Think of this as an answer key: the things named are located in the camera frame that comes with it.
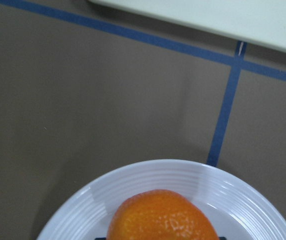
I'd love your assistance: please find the orange fruit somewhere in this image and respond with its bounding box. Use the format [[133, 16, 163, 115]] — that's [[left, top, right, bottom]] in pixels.
[[106, 189, 219, 240]]

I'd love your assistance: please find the white ribbed plate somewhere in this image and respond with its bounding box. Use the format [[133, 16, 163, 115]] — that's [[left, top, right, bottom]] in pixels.
[[38, 159, 286, 240]]

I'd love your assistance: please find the cream bear tray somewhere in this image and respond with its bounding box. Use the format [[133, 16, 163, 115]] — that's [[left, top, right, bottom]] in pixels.
[[94, 0, 286, 53]]

